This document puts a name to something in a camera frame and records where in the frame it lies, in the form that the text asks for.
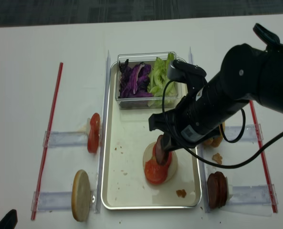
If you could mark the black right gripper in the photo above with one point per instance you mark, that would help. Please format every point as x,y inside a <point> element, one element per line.
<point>172,138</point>

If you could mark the crumb chunk on table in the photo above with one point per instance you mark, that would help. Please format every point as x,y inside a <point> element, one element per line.
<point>217,158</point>

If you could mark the green lettuce leaves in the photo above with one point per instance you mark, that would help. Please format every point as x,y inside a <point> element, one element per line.
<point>158,81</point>

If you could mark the right red straw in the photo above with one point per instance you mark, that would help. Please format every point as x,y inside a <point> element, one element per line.
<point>263,158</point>

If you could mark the standing meat patties right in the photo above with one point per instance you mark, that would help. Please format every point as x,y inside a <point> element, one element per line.
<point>217,190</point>

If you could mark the single meat patty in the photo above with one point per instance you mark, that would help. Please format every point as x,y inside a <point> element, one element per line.
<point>161,155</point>

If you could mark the white metal tray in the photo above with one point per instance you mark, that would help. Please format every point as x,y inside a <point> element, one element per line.
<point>124,185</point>

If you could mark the sesame bun top front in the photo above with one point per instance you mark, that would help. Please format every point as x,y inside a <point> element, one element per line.
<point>215,141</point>

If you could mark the clear plastic salad container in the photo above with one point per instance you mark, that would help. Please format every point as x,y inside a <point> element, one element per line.
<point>148,58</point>

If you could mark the bottom bun slice on tray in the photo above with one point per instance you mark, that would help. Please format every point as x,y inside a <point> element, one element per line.
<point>172,167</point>

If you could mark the upper left clear holder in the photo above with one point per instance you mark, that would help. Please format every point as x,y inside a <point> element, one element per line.
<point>64,139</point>

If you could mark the lower left clear holder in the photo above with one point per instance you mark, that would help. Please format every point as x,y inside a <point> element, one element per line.
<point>51,201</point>

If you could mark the standing tomato slices left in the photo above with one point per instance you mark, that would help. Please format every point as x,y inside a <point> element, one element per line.
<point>93,133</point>

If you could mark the left red straw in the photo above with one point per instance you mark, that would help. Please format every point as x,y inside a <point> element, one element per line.
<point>44,153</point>

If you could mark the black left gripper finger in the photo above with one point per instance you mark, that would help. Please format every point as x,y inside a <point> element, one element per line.
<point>10,220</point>

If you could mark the red straw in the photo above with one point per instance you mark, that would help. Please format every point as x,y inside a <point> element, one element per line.
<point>44,153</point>
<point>263,158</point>

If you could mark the purple cabbage leaves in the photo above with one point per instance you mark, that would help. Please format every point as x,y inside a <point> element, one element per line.
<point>134,81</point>

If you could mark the standing bun slice left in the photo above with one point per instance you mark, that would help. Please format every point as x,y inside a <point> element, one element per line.
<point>81,196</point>

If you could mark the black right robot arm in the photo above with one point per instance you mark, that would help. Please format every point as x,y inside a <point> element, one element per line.
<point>246,74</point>

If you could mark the tomato slices on bun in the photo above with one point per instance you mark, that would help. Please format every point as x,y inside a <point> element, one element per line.
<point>155,171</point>

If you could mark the crumb chunk on tray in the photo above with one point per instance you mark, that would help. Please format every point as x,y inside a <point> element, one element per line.
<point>181,193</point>

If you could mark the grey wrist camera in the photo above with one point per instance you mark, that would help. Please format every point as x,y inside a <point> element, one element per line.
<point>180,71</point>

